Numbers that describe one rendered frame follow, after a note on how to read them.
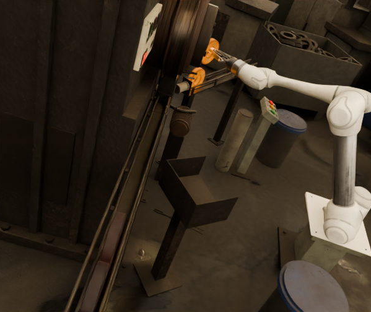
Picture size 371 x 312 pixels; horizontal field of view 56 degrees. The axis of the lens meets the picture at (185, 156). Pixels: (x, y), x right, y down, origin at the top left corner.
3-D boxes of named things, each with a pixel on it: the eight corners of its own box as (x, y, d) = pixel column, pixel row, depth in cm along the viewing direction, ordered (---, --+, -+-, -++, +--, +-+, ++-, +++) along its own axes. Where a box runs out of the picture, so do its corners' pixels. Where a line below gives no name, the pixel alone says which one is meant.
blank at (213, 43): (201, 40, 202) (205, 43, 201) (218, 35, 212) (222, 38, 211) (194, 64, 213) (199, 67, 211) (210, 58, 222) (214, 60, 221)
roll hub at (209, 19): (186, 73, 157) (206, 10, 141) (192, 53, 180) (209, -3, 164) (198, 77, 157) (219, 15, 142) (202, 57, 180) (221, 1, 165)
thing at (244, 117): (213, 169, 275) (238, 114, 245) (214, 160, 285) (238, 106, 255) (228, 174, 276) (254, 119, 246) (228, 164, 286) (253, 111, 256)
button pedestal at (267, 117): (230, 176, 274) (263, 109, 239) (230, 158, 294) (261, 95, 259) (249, 182, 276) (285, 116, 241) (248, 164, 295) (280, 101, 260)
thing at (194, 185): (151, 307, 170) (196, 205, 129) (131, 263, 186) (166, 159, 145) (186, 295, 181) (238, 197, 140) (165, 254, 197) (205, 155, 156)
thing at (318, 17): (295, 54, 624) (327, -10, 562) (328, 83, 542) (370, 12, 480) (270, 48, 605) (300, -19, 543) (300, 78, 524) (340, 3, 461)
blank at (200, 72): (187, 93, 229) (191, 95, 228) (184, 78, 216) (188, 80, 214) (202, 77, 234) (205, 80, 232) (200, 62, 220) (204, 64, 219)
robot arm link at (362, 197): (358, 218, 205) (381, 192, 191) (350, 235, 192) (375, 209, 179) (334, 202, 211) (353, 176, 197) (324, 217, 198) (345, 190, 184)
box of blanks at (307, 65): (251, 108, 387) (282, 41, 344) (232, 74, 451) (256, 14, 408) (327, 122, 417) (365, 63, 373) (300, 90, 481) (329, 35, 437)
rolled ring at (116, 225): (130, 202, 112) (119, 199, 112) (113, 251, 98) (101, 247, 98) (121, 234, 124) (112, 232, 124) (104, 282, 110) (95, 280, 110)
